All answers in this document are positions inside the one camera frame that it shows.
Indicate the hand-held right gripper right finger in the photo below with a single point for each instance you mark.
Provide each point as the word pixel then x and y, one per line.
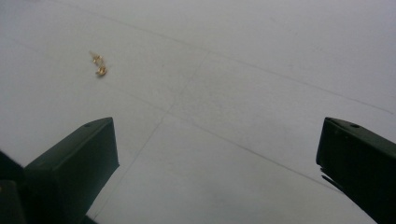
pixel 361 161

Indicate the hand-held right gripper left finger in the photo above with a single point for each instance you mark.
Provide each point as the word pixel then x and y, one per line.
pixel 71 168

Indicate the small gold earring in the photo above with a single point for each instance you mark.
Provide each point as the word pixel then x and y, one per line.
pixel 101 71
pixel 96 58

